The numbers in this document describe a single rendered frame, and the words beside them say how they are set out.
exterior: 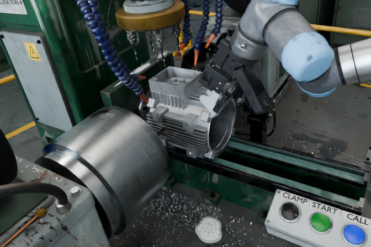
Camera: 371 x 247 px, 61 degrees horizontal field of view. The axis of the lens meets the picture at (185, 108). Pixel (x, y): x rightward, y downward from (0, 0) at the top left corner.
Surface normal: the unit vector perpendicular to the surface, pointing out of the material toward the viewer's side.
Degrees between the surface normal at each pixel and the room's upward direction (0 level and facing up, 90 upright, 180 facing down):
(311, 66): 115
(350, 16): 90
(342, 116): 0
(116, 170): 54
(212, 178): 90
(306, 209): 22
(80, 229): 89
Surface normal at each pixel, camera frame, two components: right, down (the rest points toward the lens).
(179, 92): -0.55, 0.48
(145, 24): -0.07, 0.52
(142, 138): 0.53, -0.44
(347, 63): -0.51, 0.08
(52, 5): 0.84, 0.19
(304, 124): -0.11, -0.85
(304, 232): -0.30, -0.61
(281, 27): -0.58, -0.27
